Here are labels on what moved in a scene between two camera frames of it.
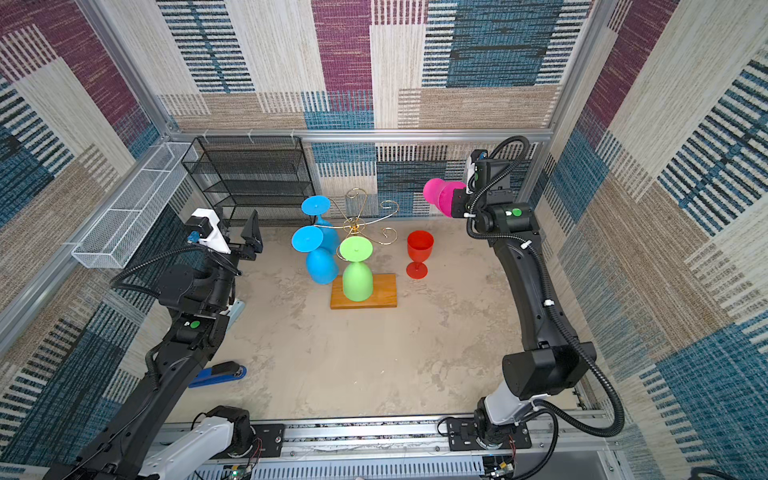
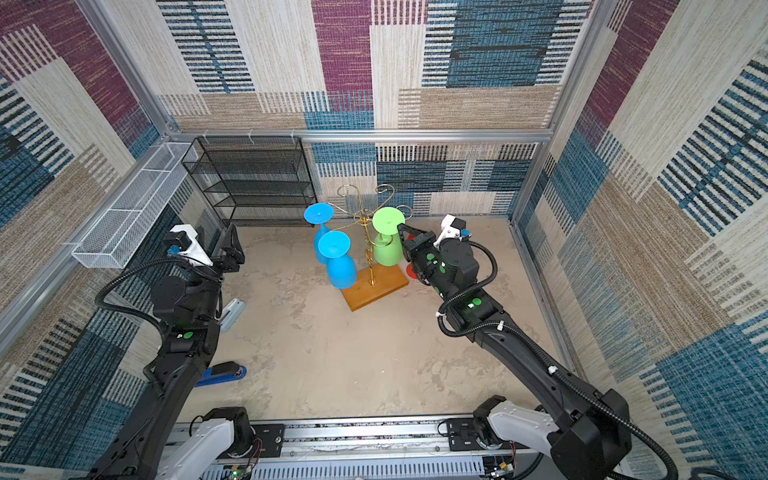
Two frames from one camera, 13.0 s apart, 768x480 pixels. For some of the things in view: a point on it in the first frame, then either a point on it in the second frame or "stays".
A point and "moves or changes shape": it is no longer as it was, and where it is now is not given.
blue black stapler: (220, 372) stays
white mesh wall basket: (116, 233) stays
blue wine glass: (318, 205) moves or changes shape
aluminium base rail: (558, 448) stays
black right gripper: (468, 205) to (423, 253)
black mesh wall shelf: (265, 174) stays
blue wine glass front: (321, 262) to (341, 268)
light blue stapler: (237, 308) stays
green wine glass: (357, 277) to (388, 248)
